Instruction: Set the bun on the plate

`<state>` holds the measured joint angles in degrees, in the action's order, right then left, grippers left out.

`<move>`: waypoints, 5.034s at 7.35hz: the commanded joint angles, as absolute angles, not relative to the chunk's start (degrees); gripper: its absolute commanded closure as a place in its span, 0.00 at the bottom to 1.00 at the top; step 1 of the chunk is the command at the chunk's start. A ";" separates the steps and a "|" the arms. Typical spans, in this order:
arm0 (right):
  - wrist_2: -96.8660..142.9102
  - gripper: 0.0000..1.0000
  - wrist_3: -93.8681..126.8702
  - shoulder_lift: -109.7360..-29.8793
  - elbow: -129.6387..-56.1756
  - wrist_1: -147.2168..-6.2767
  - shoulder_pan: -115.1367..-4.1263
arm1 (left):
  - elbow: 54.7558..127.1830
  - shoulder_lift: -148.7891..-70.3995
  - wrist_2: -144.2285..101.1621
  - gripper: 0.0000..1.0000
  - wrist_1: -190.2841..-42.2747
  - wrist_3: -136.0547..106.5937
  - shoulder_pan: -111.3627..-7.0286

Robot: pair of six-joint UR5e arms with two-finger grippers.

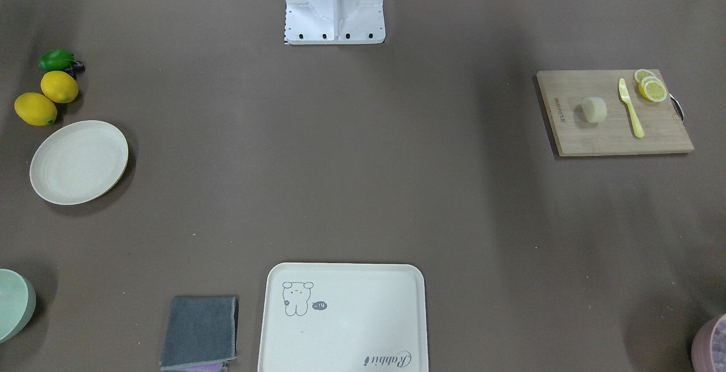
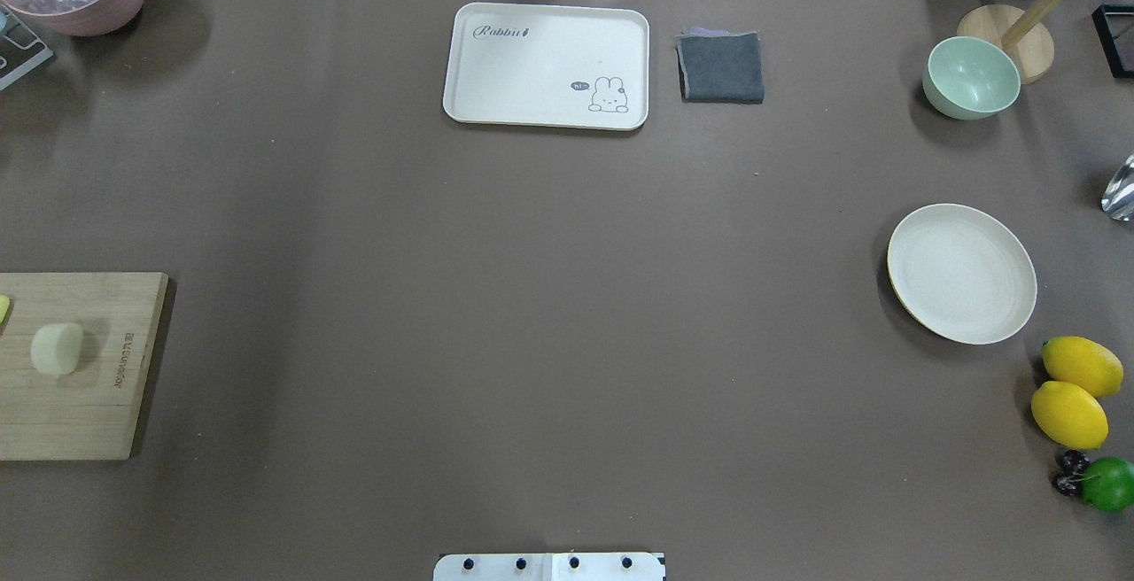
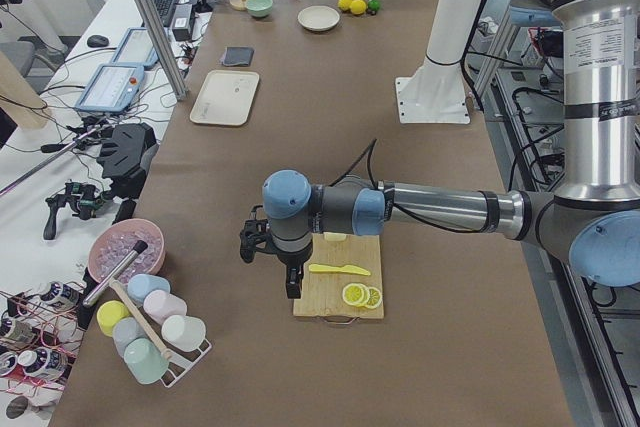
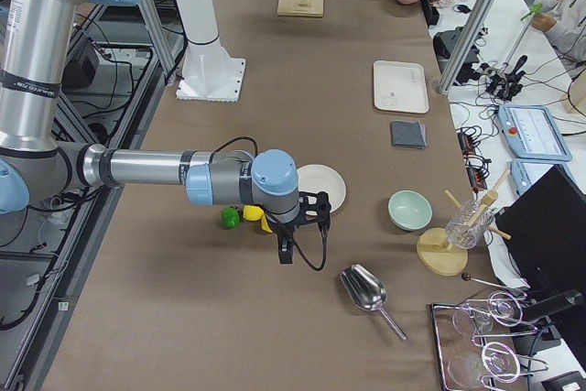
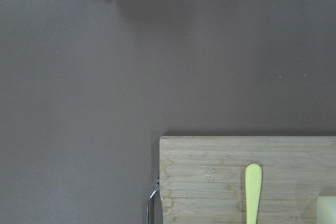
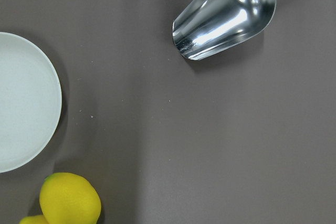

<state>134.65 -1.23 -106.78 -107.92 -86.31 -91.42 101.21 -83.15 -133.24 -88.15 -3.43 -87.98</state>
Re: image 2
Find cream round plate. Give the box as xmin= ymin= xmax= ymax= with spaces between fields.
xmin=886 ymin=203 xmax=1038 ymax=345

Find cream rabbit tray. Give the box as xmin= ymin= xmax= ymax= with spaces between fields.
xmin=442 ymin=3 xmax=649 ymax=130

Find white steamed bun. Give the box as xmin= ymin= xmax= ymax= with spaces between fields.
xmin=31 ymin=322 xmax=84 ymax=376

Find black glass tray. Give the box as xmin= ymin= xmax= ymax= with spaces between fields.
xmin=1092 ymin=5 xmax=1133 ymax=79

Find grey folded cloth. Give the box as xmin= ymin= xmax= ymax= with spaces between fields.
xmin=676 ymin=28 xmax=765 ymax=106

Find green bowl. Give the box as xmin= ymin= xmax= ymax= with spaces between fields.
xmin=920 ymin=36 xmax=1021 ymax=120

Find wooden cutting board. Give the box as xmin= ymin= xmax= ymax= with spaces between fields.
xmin=1 ymin=273 xmax=169 ymax=461

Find wooden cup stand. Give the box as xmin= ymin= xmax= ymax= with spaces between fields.
xmin=956 ymin=0 xmax=1061 ymax=84

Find upper yellow lemon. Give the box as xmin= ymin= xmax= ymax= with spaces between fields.
xmin=1041 ymin=336 xmax=1123 ymax=397

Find yellow lemon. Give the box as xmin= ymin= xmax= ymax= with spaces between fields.
xmin=1041 ymin=336 xmax=1123 ymax=397
xmin=1031 ymin=380 xmax=1109 ymax=449

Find lower yellow lemon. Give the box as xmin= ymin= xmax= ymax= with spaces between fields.
xmin=1031 ymin=380 xmax=1109 ymax=449

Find dark cherries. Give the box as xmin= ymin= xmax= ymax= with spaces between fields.
xmin=1052 ymin=449 xmax=1092 ymax=498

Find metal scoop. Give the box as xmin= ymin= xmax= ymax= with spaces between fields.
xmin=1100 ymin=154 xmax=1134 ymax=222

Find white cup rack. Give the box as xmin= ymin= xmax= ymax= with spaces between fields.
xmin=0 ymin=5 xmax=54 ymax=91

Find green lime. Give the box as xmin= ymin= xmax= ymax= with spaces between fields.
xmin=1082 ymin=457 xmax=1133 ymax=513

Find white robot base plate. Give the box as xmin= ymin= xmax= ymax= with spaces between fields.
xmin=432 ymin=551 xmax=667 ymax=580

